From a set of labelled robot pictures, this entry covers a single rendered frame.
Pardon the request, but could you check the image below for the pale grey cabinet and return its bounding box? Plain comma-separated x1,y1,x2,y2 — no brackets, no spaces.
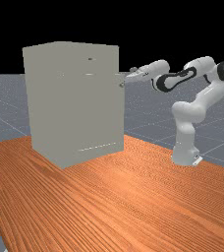
22,40,126,170

